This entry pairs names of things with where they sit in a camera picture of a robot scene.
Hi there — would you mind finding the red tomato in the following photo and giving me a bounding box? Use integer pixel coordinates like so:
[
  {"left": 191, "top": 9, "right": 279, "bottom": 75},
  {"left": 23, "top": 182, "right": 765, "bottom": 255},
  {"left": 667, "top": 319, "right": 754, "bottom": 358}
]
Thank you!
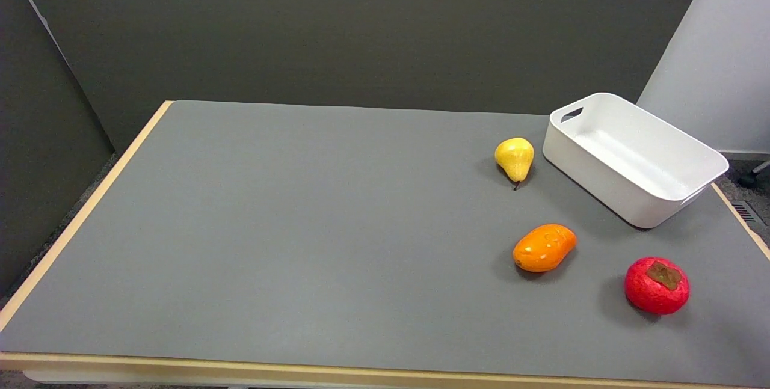
[{"left": 624, "top": 257, "right": 691, "bottom": 316}]

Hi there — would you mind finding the grey table mat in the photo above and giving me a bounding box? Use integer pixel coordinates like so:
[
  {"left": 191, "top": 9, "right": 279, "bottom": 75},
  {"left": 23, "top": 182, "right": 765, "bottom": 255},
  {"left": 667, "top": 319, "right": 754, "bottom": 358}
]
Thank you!
[{"left": 0, "top": 99, "right": 770, "bottom": 387}]

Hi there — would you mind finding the yellow pear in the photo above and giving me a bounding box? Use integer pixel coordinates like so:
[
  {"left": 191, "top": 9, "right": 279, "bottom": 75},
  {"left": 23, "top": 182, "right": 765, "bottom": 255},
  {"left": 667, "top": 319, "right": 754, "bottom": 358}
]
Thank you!
[{"left": 494, "top": 137, "right": 535, "bottom": 191}]

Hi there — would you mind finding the orange mango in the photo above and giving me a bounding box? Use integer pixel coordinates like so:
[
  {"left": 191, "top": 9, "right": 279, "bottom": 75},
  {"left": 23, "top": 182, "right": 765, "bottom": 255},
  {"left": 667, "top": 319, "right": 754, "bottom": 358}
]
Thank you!
[{"left": 512, "top": 224, "right": 578, "bottom": 274}]

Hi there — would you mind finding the white plastic bin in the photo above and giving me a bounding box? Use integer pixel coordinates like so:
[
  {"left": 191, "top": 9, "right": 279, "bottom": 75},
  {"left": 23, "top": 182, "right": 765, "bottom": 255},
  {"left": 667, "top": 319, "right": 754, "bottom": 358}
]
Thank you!
[{"left": 543, "top": 93, "right": 730, "bottom": 230}]

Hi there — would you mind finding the floor vent grille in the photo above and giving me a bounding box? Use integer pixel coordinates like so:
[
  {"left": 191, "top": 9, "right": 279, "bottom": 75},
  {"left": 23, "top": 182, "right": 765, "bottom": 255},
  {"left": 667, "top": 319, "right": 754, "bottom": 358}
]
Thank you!
[{"left": 731, "top": 201, "right": 760, "bottom": 225}]

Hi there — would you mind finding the black chair caster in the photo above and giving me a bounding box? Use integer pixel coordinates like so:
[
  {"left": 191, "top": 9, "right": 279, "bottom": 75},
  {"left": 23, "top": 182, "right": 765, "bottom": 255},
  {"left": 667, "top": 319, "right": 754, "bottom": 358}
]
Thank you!
[{"left": 738, "top": 160, "right": 770, "bottom": 189}]

